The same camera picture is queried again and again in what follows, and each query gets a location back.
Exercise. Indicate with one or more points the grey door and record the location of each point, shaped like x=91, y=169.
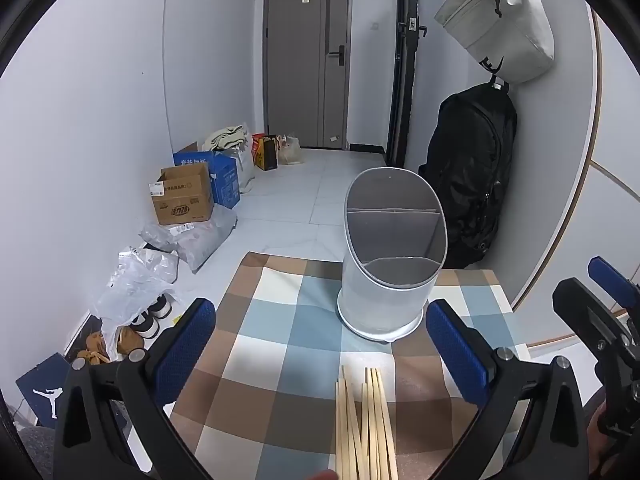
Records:
x=300, y=85

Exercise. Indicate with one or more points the white black shoes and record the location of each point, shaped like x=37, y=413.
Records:
x=155, y=315

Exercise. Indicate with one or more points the white plastic bag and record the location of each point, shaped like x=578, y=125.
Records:
x=290, y=152

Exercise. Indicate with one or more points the person's left hand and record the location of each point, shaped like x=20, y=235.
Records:
x=320, y=476

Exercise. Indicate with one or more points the black metal framed door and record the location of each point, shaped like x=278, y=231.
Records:
x=405, y=85

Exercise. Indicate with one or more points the light grey hanging bag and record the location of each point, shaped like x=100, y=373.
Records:
x=500, y=25

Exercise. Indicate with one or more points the brown shoes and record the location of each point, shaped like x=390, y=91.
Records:
x=127, y=342

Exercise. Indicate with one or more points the grey mailer bags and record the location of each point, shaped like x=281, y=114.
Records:
x=200, y=240

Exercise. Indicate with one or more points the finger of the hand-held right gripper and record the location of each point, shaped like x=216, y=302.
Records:
x=612, y=277
x=575, y=300

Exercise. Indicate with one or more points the red black paper bag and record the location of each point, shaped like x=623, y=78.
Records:
x=266, y=152

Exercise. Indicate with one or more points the dark blue shoe box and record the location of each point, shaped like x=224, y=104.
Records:
x=42, y=392

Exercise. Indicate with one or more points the clear plastic bags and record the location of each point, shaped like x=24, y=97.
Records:
x=135, y=285

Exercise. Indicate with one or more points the checkered tablecloth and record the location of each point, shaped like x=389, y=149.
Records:
x=280, y=320

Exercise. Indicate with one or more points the blue cardboard box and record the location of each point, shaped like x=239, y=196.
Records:
x=225, y=180

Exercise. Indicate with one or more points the pile of wooden chopsticks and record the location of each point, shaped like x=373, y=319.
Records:
x=372, y=435

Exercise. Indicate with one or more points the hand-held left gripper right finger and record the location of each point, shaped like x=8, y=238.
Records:
x=455, y=355

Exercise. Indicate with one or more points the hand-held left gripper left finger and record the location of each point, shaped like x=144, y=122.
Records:
x=185, y=350

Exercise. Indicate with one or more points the black backpack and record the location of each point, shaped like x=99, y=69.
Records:
x=475, y=175

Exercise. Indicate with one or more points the white oval utensil holder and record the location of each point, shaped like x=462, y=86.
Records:
x=380, y=300

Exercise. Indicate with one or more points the brown cardboard box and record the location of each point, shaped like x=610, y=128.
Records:
x=182, y=200

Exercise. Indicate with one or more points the beige folded cloth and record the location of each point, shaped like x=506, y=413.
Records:
x=227, y=137

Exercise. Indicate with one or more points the white woven sack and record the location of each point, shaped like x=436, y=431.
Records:
x=244, y=165

